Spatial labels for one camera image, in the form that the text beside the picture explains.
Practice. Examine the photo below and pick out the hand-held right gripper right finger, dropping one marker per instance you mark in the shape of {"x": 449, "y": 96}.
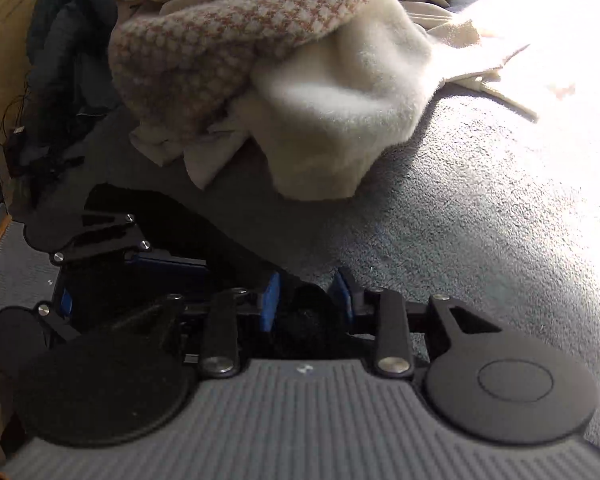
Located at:
{"x": 341, "y": 297}

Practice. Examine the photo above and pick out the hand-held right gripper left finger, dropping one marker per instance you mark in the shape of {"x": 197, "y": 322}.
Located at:
{"x": 271, "y": 305}

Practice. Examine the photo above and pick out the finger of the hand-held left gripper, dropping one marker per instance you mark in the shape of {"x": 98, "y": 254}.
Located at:
{"x": 150, "y": 261}
{"x": 66, "y": 302}

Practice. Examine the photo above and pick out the black t-shirt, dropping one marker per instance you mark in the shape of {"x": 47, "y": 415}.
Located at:
{"x": 190, "y": 240}

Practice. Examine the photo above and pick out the pale thin garment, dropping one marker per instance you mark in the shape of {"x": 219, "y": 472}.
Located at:
{"x": 200, "y": 160}

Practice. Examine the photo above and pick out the grey fleece blanket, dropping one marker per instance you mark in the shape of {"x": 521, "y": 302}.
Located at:
{"x": 455, "y": 210}

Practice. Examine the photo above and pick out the cream fluffy sweater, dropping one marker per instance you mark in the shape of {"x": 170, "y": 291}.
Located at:
{"x": 330, "y": 125}

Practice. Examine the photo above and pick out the teal puffy duvet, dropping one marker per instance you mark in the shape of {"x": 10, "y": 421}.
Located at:
{"x": 65, "y": 60}

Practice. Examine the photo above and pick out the houndstooth knit sweater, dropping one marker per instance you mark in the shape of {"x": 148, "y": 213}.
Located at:
{"x": 205, "y": 45}

